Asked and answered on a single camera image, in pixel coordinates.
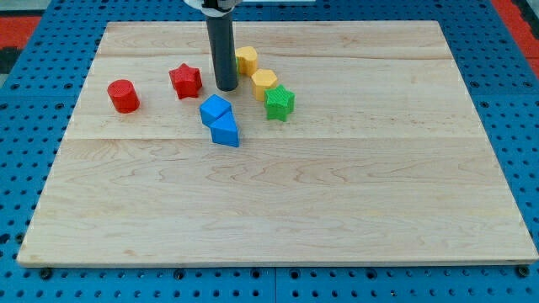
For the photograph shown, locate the small green block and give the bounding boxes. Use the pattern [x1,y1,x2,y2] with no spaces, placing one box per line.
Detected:
[235,57,240,77]

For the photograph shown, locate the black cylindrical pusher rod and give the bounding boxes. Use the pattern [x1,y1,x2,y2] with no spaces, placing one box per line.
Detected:
[206,13,238,92]

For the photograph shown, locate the red star block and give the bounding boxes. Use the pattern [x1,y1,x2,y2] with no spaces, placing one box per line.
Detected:
[168,63,202,99]

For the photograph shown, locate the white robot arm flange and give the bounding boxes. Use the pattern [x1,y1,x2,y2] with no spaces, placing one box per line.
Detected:
[184,0,243,18]

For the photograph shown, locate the blue triangular prism block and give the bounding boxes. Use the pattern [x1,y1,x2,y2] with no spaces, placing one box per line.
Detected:
[210,111,239,147]

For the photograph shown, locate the blue cube block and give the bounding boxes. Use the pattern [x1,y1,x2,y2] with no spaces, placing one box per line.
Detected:
[199,94,232,126]

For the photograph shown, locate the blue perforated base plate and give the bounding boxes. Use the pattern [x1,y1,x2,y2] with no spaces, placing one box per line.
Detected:
[1,0,538,302]

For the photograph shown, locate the green star block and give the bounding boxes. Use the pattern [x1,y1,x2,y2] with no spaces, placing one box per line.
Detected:
[264,84,295,122]

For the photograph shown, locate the yellow hexagon block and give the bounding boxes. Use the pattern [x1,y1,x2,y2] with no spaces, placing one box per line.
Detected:
[251,69,278,101]

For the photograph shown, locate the red cylinder block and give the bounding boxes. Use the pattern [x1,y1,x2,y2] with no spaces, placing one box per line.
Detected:
[107,79,140,114]

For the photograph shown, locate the yellow heart block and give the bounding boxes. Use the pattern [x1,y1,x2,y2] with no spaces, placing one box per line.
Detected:
[235,46,258,77]

